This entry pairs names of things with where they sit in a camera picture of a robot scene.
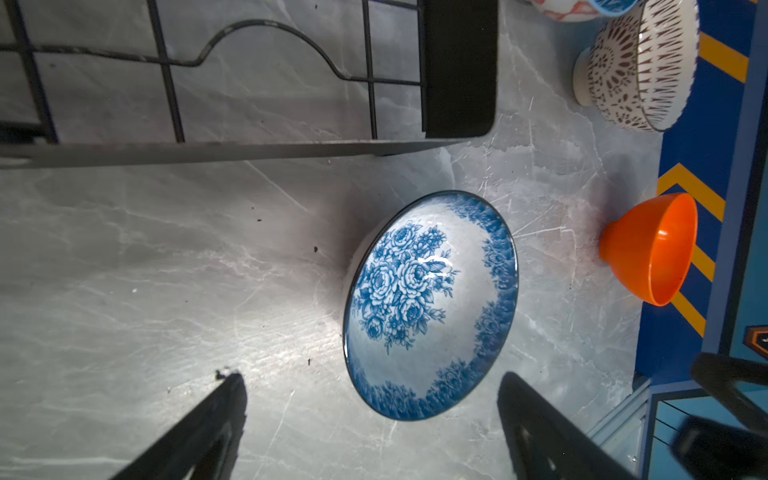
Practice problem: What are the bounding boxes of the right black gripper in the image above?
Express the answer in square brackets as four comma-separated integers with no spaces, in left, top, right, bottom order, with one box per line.
[670,353,767,474]

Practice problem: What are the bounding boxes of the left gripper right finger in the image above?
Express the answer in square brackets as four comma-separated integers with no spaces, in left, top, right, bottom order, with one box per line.
[497,372,633,479]

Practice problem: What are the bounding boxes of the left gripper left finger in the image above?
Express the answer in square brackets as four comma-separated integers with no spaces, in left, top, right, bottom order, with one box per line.
[114,373,247,479]

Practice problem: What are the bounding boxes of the blue floral bowl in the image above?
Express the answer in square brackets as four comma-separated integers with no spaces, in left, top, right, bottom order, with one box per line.
[342,190,520,421]

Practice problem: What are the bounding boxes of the plain orange bowl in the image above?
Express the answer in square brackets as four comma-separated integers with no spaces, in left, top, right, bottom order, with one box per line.
[599,193,698,307]

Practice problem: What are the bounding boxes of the black wire dish rack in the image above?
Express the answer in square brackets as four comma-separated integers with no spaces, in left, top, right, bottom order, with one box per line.
[1,1,499,170]

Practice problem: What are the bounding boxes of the white brown striped bowl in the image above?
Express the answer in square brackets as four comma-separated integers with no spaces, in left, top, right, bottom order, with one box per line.
[572,0,700,132]

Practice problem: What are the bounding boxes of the dark blue patterned bowl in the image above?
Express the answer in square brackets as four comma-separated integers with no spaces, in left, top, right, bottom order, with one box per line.
[527,0,643,24]

